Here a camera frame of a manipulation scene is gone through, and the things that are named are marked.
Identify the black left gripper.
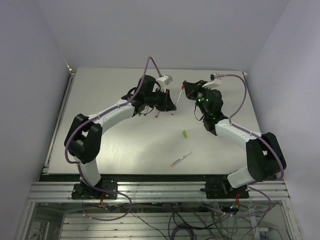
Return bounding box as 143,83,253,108
145,87,177,112

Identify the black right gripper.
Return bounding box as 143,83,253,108
184,80,212,118

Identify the red ended white pen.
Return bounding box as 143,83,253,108
171,88,184,116

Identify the blue ended white pen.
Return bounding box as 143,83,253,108
143,106,152,116

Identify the orange ended white pen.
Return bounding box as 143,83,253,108
170,152,192,168

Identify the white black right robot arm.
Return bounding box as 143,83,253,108
183,80,287,198

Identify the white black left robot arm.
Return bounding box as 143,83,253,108
64,75,177,199

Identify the light green pen cap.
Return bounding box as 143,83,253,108
182,130,188,138

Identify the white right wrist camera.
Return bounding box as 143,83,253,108
202,73,222,90

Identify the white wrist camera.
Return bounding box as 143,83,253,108
156,75,173,93
202,73,222,90

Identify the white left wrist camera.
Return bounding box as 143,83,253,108
156,75,173,93

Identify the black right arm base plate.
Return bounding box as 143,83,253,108
200,181,249,199

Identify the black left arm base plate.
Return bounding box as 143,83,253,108
71,180,118,200

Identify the aluminium extrusion frame rail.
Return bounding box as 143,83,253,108
27,181,290,203

